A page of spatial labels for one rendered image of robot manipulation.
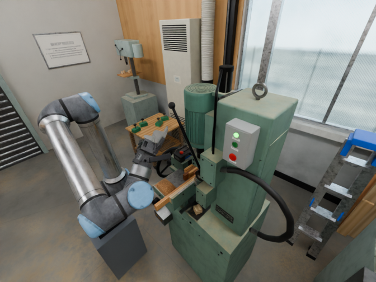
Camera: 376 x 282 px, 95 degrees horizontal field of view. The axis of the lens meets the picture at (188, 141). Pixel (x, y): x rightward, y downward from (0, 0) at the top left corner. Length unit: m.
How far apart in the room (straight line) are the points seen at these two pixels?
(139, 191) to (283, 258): 1.66
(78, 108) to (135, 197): 0.55
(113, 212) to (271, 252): 1.65
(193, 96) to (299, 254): 1.76
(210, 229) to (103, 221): 0.64
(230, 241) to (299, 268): 1.07
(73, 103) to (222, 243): 1.02
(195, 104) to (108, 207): 0.54
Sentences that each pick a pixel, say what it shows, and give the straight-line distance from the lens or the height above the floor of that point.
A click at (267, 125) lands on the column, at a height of 1.49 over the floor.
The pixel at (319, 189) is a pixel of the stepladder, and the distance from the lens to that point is 1.70.
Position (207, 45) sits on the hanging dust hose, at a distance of 2.30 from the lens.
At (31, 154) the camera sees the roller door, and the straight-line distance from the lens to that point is 3.85.
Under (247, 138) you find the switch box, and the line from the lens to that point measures 0.58.
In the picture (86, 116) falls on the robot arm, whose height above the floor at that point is 1.41.
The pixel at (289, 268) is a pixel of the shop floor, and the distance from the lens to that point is 2.04.
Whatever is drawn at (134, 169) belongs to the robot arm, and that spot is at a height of 1.27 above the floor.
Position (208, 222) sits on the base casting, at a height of 0.80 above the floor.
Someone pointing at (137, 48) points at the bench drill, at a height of 1.48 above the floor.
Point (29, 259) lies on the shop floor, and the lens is 2.45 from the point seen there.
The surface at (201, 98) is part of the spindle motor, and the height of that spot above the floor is 1.48.
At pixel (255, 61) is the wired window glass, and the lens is 2.29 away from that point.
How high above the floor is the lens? 1.77
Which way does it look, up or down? 35 degrees down
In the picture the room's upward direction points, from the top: 3 degrees counter-clockwise
